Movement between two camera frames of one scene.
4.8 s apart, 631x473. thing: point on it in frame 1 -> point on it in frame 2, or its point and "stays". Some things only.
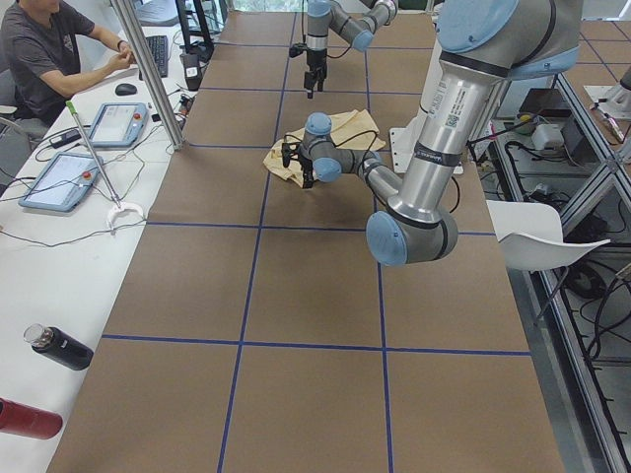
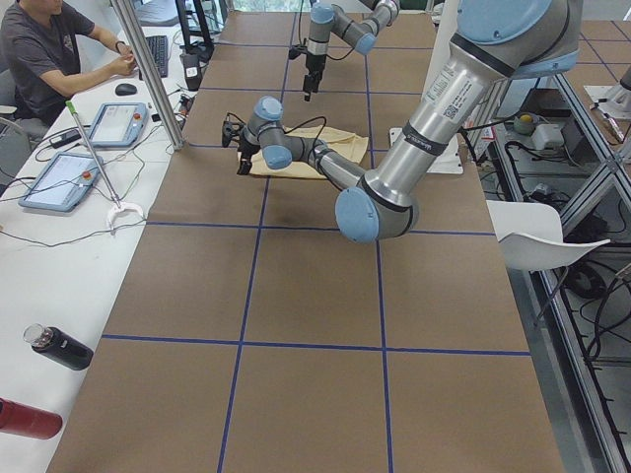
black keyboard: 159,48 stays
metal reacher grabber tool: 120,206 stays
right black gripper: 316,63 stays
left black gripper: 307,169 -> 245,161
